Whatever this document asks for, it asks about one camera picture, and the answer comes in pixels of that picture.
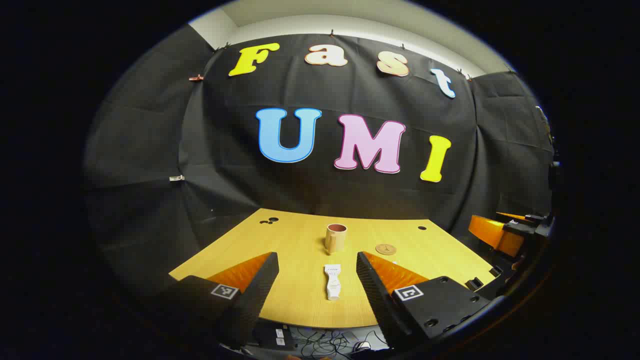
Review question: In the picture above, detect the black backdrop cloth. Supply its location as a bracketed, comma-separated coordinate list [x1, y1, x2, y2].
[82, 22, 556, 281]

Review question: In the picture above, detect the white toothpaste tube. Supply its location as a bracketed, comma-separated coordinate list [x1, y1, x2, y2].
[323, 264, 342, 301]

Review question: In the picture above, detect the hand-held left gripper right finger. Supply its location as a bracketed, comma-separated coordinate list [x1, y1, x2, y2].
[356, 251, 496, 351]

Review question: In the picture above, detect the beige cup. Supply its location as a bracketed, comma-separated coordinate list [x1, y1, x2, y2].
[325, 223, 348, 254]

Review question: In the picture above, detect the wooden desktop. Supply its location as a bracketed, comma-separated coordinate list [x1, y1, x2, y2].
[168, 208, 496, 329]

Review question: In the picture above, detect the black box with white labels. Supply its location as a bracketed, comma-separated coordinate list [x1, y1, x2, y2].
[254, 322, 297, 352]

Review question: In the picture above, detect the tangle of black cables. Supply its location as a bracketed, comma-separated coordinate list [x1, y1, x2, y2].
[290, 327, 391, 359]

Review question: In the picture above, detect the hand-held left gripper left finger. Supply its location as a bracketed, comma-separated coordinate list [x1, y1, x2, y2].
[150, 251, 280, 351]

